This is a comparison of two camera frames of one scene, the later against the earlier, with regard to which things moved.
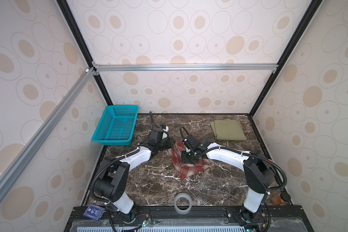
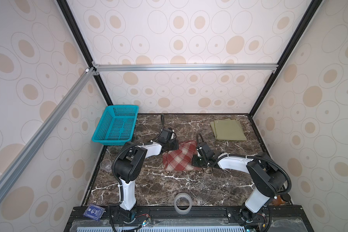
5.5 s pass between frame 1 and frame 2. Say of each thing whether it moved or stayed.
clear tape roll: stayed
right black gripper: moved
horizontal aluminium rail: stayed
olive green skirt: stayed
